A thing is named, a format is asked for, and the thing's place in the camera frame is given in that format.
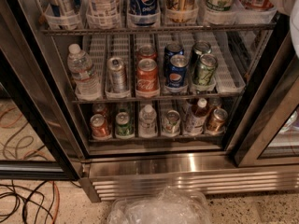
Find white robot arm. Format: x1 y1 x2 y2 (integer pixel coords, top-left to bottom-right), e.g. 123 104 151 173
269 0 299 58

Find brown striped can top shelf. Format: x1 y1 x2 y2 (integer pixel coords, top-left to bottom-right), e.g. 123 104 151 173
165 0 195 22

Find front blue pepsi can middle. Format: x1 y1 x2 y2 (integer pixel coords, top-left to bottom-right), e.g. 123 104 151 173
166 54 188 88

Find clear plastic bag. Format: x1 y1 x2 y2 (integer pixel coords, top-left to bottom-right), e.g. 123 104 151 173
107 187 212 224

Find rear red coke can middle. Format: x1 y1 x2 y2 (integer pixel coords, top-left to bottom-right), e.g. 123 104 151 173
137 44 157 61

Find stainless steel glass-door fridge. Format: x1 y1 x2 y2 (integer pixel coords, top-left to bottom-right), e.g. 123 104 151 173
0 0 298 202

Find amber tea bottle bottom shelf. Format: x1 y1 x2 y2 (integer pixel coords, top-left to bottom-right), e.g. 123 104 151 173
185 98 208 135

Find white green can bottom shelf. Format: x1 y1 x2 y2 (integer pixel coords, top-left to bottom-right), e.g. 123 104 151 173
162 110 180 135

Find clear water bottle middle shelf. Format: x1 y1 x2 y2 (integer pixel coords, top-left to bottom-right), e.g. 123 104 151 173
67 44 101 101

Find front green soda can middle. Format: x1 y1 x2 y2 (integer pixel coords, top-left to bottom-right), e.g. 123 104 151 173
192 53 218 86

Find blue pepsi can top shelf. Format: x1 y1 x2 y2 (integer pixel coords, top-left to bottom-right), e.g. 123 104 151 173
129 0 157 26

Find silver soda can middle shelf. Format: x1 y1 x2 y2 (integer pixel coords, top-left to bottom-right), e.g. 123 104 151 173
107 57 127 93

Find empty clear plastic tray middle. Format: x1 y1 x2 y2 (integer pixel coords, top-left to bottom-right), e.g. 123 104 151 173
198 32 245 93

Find white blue can top left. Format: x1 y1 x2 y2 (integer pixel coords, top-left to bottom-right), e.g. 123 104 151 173
45 0 82 30

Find white labelled can top shelf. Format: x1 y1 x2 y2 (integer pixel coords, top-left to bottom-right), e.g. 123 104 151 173
87 0 121 29

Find orange brown can bottom shelf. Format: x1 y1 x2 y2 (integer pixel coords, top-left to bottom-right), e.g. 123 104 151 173
206 108 228 133

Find front red coke can middle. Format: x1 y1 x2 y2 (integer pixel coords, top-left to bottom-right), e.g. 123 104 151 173
137 59 158 92

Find rear blue pepsi can middle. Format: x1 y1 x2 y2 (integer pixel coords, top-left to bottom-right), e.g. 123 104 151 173
164 42 184 76

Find rear red can bottom shelf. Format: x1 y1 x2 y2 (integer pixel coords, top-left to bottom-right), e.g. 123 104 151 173
93 103 109 119

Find clear water bottle bottom shelf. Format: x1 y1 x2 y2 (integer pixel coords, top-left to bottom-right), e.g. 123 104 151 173
138 105 157 138

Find orange cable on floor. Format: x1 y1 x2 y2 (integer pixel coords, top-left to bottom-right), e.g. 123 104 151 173
46 180 61 224

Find black cables on floor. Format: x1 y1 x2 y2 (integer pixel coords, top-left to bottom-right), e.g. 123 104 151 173
0 179 82 224

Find red can bottom shelf front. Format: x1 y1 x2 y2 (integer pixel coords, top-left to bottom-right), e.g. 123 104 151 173
90 114 110 138

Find rear green soda can middle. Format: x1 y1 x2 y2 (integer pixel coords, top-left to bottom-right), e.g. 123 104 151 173
189 40 212 72

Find clear water bottle shelf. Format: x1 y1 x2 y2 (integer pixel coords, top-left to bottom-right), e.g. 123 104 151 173
67 44 101 101
138 105 157 138

